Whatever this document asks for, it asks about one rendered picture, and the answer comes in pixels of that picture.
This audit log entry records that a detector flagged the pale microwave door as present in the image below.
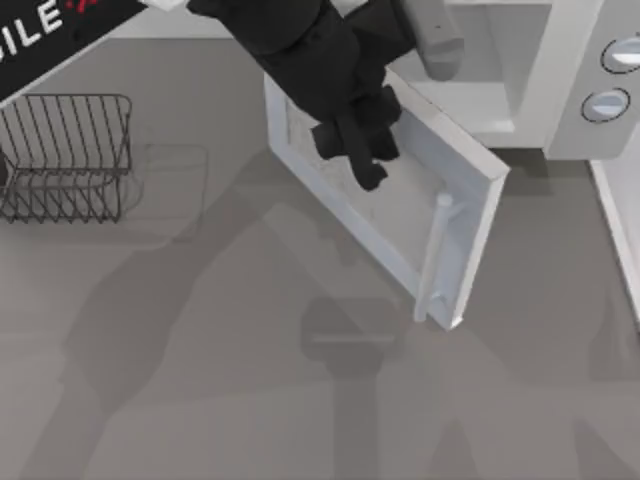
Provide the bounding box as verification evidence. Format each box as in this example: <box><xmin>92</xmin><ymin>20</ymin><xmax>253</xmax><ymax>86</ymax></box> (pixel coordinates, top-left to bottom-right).
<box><xmin>263</xmin><ymin>66</ymin><xmax>512</xmax><ymax>332</ymax></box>

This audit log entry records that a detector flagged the pale microwave door handle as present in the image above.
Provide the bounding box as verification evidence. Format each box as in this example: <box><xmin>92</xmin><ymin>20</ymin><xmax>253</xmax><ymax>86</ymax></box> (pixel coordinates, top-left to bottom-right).
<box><xmin>413</xmin><ymin>191</ymin><xmax>455</xmax><ymax>325</ymax></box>

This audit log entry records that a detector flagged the pale grey rounded box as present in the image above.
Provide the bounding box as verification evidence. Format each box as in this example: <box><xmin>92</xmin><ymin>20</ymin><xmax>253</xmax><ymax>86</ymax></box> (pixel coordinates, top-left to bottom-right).
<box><xmin>399</xmin><ymin>0</ymin><xmax>466</xmax><ymax>81</ymax></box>

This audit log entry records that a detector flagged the dark wire rack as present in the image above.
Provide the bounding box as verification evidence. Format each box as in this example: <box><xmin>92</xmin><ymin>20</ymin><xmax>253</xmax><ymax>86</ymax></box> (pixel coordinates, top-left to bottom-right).
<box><xmin>0</xmin><ymin>93</ymin><xmax>135</xmax><ymax>225</ymax></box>

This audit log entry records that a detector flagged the pale microwave oven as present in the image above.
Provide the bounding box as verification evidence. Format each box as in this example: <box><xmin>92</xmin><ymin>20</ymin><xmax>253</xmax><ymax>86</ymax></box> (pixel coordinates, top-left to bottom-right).
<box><xmin>387</xmin><ymin>0</ymin><xmax>640</xmax><ymax>162</ymax></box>

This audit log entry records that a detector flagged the grey microwave knob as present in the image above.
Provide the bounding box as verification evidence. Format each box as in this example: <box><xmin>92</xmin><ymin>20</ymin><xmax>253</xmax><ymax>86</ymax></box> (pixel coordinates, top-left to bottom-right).
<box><xmin>598</xmin><ymin>31</ymin><xmax>640</xmax><ymax>76</ymax></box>
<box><xmin>580</xmin><ymin>87</ymin><xmax>632</xmax><ymax>124</ymax></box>

